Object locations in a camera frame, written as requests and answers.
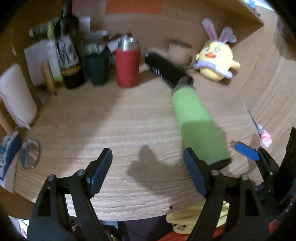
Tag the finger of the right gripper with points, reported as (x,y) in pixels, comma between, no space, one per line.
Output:
(267,166)

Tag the pink sticky note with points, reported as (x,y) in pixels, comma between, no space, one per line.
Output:
(89,7)

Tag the orange sticky note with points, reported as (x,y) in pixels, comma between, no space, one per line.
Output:
(148,7)

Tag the red thermos flask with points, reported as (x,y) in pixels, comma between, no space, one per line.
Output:
(127,61)

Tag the dark green cup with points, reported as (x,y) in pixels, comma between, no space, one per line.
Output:
(96,67)

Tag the yellow chick plush toy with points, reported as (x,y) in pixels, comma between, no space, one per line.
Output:
(215,60)

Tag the dark wine bottle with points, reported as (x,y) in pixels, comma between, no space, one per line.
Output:
(66,32)

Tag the green tumbler cup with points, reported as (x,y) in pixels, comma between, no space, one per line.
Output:
(198,129)

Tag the white note paper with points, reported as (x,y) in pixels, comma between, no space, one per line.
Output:
(35,55)

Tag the brown lidded mug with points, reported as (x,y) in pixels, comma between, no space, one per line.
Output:
(179,52)

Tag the pink pen with charm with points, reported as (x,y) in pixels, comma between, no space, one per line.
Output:
(265,137)

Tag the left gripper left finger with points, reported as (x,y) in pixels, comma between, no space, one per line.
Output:
(50,218)

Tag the black tumbler cup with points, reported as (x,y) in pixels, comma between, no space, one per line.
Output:
(167,71)

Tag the yellow cloth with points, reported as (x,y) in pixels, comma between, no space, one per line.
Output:
(183,221)

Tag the yellow tube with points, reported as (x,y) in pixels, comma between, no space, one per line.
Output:
(48,76)

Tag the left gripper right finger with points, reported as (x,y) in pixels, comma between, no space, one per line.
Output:
(246,219)

